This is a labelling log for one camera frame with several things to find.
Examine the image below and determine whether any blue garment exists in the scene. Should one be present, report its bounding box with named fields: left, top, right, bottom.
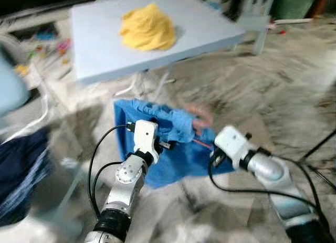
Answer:
left=112, top=98, right=238, bottom=189

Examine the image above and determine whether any pink clothes hanger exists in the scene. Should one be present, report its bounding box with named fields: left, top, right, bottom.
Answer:
left=184, top=102, right=217, bottom=149

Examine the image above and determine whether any light blue folding table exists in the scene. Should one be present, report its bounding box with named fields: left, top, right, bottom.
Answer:
left=69, top=0, right=248, bottom=100

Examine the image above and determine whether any yellow garment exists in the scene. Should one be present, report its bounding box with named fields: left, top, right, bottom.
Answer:
left=119, top=3, right=177, bottom=52

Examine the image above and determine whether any grey folding chair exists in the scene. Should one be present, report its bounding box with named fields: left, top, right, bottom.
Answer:
left=0, top=33, right=54, bottom=145

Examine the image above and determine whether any light blue kids chair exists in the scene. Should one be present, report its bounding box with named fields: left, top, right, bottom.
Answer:
left=237, top=0, right=285, bottom=56

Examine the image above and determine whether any light blue cushion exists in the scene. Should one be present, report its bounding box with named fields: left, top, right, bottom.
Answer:
left=0, top=46, right=30, bottom=118

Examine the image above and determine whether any green quilted cover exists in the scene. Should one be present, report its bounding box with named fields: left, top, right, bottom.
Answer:
left=273, top=0, right=322, bottom=20

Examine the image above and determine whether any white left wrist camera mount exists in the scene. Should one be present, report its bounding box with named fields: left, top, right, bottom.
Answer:
left=132, top=119, right=160, bottom=161

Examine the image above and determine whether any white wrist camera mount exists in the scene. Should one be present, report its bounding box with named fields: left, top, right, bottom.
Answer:
left=132, top=119, right=160, bottom=161
left=213, top=125, right=253, bottom=168

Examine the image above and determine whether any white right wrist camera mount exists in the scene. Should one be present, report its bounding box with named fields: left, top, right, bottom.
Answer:
left=213, top=125, right=253, bottom=168

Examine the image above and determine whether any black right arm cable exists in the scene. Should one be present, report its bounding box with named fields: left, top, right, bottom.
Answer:
left=207, top=153, right=330, bottom=238

